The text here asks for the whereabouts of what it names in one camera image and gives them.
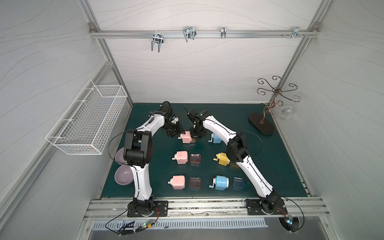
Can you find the white slotted cable duct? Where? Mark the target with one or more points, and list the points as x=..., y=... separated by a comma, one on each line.
x=183, y=224

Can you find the pink sharpener front row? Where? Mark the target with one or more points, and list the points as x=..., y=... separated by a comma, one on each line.
x=177, y=182

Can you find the red tray front row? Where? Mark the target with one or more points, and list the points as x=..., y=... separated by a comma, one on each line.
x=195, y=183

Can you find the blue sharpener back row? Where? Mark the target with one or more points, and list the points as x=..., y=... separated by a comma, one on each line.
x=215, y=139

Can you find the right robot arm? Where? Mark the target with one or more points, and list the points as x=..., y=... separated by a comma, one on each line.
x=237, y=153

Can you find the yellow sharpener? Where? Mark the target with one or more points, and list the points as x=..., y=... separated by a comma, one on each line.
x=222, y=159

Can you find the pink sharpener row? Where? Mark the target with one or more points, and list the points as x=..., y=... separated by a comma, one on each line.
x=177, y=182
x=181, y=157
x=186, y=137

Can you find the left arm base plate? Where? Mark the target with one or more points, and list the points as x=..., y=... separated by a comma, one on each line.
x=159, y=208

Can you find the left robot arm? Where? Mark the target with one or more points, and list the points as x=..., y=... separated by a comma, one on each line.
x=138, y=152

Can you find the metal hook right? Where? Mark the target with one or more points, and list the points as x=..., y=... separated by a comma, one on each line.
x=296, y=34

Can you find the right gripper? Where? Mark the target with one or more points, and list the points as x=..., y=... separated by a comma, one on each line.
x=196, y=132

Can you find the blue sharpener row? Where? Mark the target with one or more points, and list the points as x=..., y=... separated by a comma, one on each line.
x=215, y=139
x=220, y=183

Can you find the metal hook middle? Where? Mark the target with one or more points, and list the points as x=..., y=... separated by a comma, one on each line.
x=189, y=33

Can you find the yellow tray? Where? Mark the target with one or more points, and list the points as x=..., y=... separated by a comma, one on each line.
x=234, y=165

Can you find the purple bowl front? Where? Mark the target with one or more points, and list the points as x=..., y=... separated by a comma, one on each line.
x=124, y=175

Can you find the pink sharpener back row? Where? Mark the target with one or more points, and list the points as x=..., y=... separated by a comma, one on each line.
x=186, y=137

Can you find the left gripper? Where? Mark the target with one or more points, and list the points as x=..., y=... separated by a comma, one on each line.
x=175, y=129

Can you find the metal hook left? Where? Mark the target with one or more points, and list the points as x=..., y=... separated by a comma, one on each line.
x=158, y=40

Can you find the blue sharpener front row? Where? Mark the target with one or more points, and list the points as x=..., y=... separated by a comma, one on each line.
x=220, y=183

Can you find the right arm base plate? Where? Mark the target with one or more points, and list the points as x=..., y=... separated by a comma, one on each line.
x=259, y=207

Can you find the white wire basket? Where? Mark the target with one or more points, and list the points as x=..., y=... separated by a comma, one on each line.
x=87, y=124

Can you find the aluminium top rail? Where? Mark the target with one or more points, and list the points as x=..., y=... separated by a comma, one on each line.
x=201, y=34

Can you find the blue tray front row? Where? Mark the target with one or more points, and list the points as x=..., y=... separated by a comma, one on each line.
x=238, y=183

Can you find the clear glass cup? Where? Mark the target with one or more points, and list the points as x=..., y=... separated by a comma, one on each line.
x=286, y=113

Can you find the black metal hook stand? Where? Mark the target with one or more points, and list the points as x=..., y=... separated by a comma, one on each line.
x=260, y=120

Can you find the purple bowl rear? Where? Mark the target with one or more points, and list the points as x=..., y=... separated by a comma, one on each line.
x=119, y=157

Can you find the red tray row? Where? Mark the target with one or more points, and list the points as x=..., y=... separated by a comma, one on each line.
x=195, y=183
x=195, y=159

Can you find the metal hook small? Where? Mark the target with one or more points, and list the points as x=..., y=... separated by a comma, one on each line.
x=223, y=32

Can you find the purple bowl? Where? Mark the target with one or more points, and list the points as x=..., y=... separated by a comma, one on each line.
x=119, y=157
x=124, y=175

